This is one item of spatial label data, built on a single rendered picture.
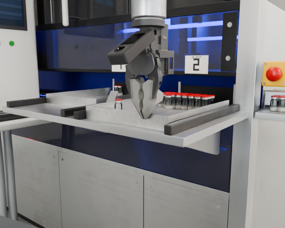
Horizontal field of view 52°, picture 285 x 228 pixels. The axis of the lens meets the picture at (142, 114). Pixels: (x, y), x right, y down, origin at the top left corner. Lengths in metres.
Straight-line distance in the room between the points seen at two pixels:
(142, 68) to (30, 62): 0.94
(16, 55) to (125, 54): 0.96
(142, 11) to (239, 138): 0.53
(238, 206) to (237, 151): 0.19
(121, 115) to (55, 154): 0.94
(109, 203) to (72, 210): 0.29
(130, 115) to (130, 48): 0.18
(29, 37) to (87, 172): 0.68
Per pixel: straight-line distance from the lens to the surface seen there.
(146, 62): 0.62
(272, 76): 0.89
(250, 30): 0.95
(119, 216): 1.39
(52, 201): 1.75
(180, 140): 0.60
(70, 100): 1.03
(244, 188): 1.02
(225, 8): 0.99
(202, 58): 1.00
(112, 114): 0.73
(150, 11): 0.63
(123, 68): 1.19
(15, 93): 1.47
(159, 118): 0.64
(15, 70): 1.47
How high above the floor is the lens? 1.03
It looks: 10 degrees down
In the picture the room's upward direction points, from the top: straight up
